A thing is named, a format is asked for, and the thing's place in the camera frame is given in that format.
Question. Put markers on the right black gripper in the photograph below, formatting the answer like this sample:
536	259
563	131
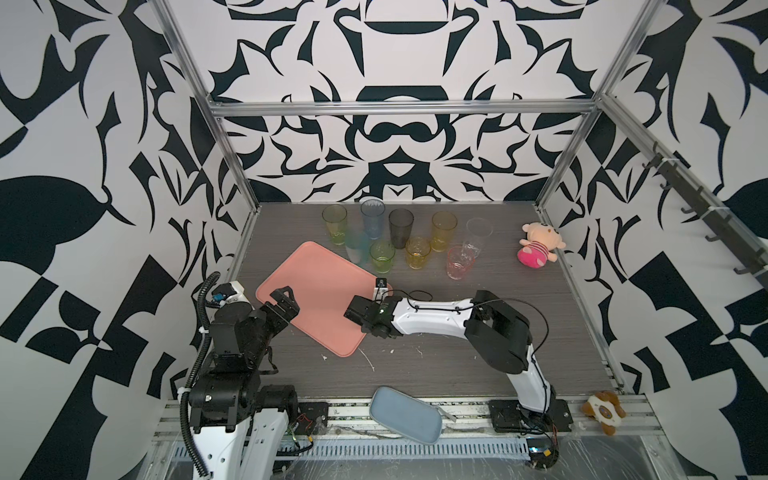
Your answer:
366	330

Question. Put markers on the brown white plush toy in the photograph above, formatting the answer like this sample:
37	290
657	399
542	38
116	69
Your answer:
606	409

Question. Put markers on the teal dotted glass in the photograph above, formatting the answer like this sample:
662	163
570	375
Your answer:
356	245

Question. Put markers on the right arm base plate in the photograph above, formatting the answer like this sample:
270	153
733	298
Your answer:
508	416

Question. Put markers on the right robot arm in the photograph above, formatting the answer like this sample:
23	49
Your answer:
499	333

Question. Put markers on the pink plastic tray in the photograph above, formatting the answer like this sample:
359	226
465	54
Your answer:
323	284

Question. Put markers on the white slotted cable duct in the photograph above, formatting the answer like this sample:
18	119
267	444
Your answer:
514	449

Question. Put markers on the short yellow glass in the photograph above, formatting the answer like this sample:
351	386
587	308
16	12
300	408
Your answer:
417	250

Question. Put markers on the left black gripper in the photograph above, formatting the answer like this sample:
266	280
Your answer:
283	302

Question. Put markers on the short pink glass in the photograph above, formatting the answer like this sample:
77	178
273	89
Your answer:
459	262

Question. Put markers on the tall amber glass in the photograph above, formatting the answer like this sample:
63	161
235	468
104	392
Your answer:
444	224

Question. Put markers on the tall yellow-green glass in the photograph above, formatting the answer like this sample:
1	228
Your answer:
335	218

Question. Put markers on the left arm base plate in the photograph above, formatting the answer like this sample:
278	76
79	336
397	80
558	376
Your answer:
312	418

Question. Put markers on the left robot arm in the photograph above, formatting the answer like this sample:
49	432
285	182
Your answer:
231	424

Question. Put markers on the tall dark grey glass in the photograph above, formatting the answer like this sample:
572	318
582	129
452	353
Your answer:
400	225

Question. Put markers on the pink plush pig toy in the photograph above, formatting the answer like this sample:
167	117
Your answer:
539	245

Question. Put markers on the short green glass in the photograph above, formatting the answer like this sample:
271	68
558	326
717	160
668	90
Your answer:
382	253

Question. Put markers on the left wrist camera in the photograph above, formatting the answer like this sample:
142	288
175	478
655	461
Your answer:
226	293

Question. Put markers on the black wall hook rail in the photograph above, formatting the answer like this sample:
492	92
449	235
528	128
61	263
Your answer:
701	204

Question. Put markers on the tall blue glass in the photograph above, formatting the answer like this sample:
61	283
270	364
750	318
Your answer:
373	211

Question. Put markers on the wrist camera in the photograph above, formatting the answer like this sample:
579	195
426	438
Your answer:
381	289
226	293

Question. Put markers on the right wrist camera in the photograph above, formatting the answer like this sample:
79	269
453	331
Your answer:
381	289

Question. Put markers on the tall clear glass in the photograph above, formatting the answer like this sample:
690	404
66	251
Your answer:
478	230

